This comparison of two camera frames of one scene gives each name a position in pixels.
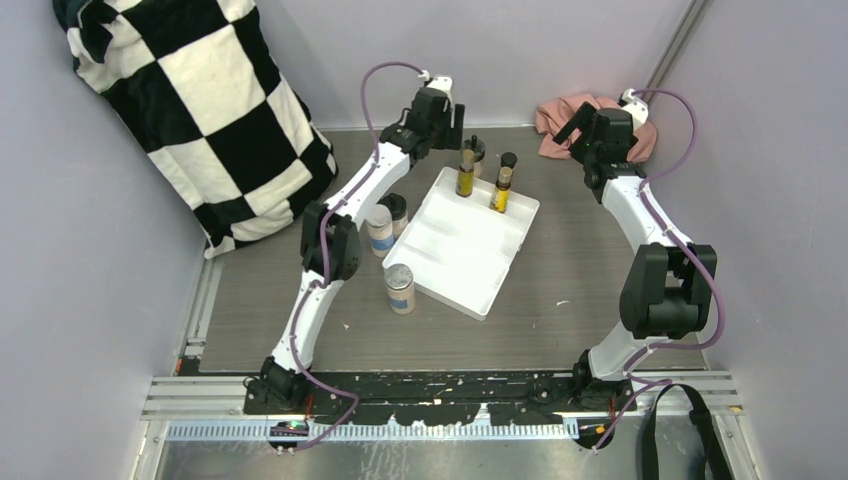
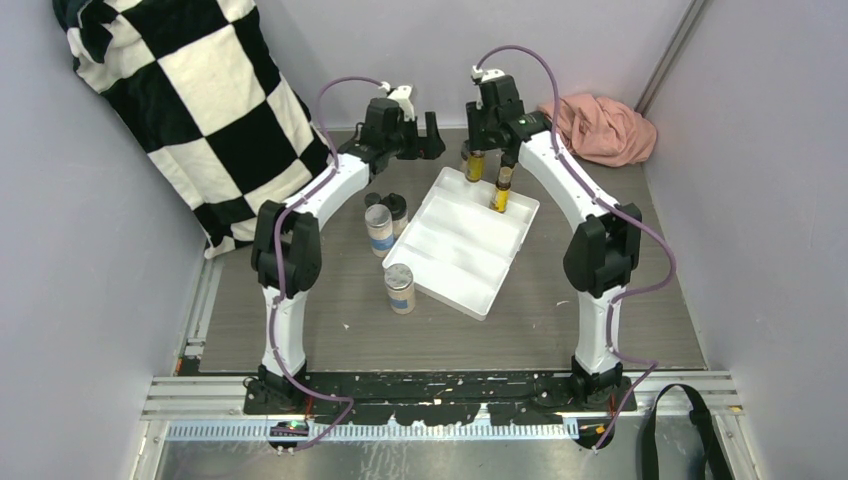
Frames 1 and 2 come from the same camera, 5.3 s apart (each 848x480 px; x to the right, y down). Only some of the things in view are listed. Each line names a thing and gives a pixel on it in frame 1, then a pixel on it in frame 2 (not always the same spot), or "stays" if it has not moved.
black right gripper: [584, 114] -> [477, 142]
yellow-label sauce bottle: [501, 193] stays
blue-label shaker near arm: [380, 227] stays
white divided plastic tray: [458, 248] stays
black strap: [715, 467] stays
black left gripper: [452, 136] -> [428, 147]
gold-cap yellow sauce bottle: [465, 174] -> [475, 165]
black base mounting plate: [440, 397] stays
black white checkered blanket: [202, 91] stays
